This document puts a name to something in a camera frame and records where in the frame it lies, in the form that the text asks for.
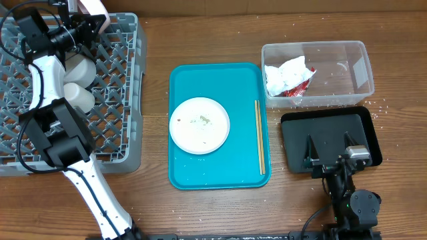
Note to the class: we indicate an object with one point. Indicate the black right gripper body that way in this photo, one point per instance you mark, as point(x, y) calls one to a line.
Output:
point(323, 168)

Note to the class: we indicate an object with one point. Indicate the large white dirty plate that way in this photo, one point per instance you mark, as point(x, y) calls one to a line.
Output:
point(199, 125)

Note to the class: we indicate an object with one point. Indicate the grey dishwasher rack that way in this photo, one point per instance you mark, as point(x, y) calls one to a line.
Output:
point(115, 121)

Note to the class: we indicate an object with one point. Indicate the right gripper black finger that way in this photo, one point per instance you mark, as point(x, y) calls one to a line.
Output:
point(349, 141)
point(311, 153)

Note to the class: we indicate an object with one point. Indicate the grey bowl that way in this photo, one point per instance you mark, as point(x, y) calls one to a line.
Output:
point(79, 69)

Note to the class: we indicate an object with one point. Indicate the wooden chopstick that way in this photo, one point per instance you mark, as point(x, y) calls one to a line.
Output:
point(258, 140)
point(262, 141)

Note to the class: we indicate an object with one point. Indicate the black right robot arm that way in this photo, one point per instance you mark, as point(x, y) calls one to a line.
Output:
point(355, 211)

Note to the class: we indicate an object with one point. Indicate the black tray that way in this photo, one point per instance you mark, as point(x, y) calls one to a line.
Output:
point(327, 128)

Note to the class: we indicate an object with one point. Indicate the wooden chopstick left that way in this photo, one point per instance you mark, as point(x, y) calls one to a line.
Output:
point(258, 140)

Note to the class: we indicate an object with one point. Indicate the white napkin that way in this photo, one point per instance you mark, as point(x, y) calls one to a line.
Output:
point(287, 76)

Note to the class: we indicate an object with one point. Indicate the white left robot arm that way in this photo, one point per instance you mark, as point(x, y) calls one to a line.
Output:
point(53, 126)

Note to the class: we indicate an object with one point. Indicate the teal plastic tray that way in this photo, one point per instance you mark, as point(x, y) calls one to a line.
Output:
point(235, 164)

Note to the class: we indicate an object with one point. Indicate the clear plastic bin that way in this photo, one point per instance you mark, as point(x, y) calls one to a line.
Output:
point(342, 72)

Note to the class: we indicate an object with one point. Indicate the red snack wrapper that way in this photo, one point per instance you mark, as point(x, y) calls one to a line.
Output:
point(299, 90)

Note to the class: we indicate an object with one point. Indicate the wooden chopstick right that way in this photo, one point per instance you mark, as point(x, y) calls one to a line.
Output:
point(262, 141)

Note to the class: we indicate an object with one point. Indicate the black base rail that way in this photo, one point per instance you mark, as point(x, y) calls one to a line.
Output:
point(292, 235)

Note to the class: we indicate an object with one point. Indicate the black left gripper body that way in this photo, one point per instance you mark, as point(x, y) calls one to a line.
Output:
point(67, 36)

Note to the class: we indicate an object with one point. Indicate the white paper cup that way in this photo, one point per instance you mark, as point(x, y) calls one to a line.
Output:
point(79, 97)

